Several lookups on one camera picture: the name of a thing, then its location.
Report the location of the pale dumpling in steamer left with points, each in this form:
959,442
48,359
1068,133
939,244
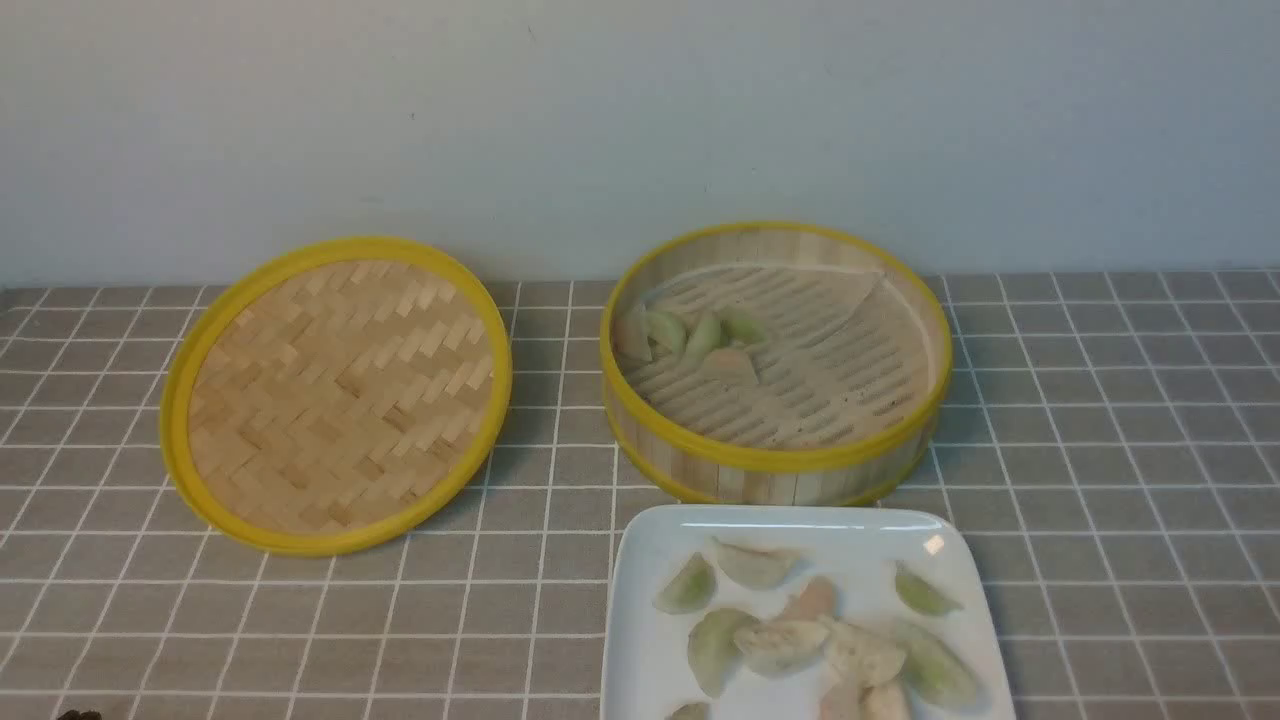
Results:
631,335

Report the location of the green dumpling plate lower left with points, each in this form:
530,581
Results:
711,648

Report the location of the pale pink dumpling steamer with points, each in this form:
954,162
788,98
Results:
731,365

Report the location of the bamboo steamer lid yellow rim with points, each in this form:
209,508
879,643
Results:
336,397

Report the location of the large green dumpling plate right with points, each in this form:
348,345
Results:
933,671

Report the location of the green dumpling steamer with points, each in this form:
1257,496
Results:
706,336
741,328

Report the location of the white dumpling plate centre right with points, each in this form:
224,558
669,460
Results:
855,653

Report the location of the pink dumpling plate centre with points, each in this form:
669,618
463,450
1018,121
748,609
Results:
818,599

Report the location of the white dumpling plate top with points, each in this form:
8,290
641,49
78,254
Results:
755,568

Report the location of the pale dumpling plate bottom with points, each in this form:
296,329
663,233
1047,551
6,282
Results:
850,700

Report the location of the grey checked tablecloth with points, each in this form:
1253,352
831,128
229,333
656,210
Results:
1108,449

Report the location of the green dumpling plate bottom edge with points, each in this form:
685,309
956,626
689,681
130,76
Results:
690,711

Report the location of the white square plate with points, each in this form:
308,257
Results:
646,672

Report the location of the bamboo steamer basket yellow rim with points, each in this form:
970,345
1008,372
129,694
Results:
852,379

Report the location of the green dumpling in steamer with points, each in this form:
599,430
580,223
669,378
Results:
666,331

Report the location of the white dumpling plate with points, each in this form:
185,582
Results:
855,653
755,568
780,647

